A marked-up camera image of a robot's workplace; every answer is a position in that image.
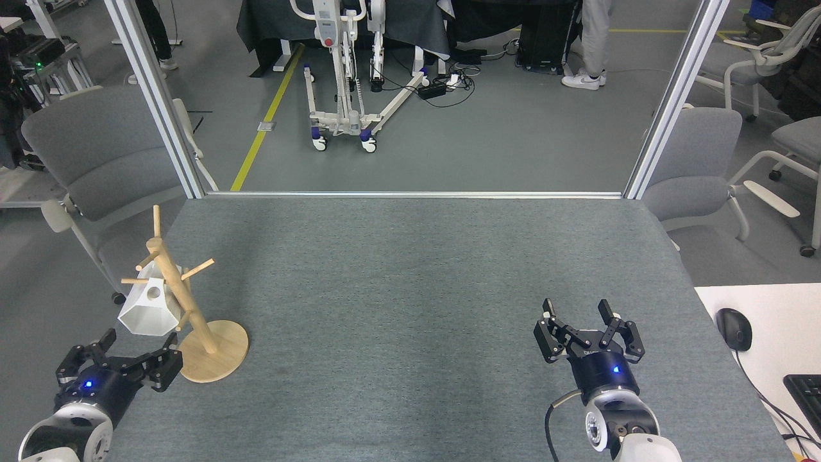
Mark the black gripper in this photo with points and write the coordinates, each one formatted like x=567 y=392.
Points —
x=96 y=388
x=606 y=378

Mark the white faceted cup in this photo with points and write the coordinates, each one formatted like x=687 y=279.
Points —
x=144 y=314

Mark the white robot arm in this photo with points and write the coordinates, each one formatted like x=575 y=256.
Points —
x=628 y=430
x=64 y=436

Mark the wooden cup rack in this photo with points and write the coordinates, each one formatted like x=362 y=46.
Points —
x=211 y=353

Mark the black computer mouse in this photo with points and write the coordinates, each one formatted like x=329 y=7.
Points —
x=734 y=328

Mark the white desk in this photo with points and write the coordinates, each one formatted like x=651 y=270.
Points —
x=770 y=301

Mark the black keyboard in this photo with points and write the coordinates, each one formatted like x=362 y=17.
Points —
x=808 y=398

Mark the metal floor plate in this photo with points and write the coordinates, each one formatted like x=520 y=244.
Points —
x=267 y=126

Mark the grey chair with white armrest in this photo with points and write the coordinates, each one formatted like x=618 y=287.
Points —
x=802 y=138

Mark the black power strip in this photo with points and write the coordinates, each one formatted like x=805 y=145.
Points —
x=432 y=90

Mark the black cabinet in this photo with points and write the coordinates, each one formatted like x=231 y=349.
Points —
x=545 y=38

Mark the person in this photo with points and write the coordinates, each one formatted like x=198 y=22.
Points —
x=596 y=32
x=154 y=25

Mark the metal equipment cart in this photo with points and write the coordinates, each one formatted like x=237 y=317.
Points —
x=45 y=54

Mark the white office chair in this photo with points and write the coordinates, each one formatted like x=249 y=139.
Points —
x=763 y=61

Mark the dark covered table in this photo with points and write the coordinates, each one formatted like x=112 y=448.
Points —
x=410 y=25

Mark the white stand on wheels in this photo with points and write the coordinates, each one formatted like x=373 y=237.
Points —
x=327 y=25

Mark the silver frame rail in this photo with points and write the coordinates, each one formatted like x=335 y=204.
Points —
x=417 y=194

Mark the silver frame post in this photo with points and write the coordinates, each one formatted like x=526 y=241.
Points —
x=154 y=96
x=673 y=96

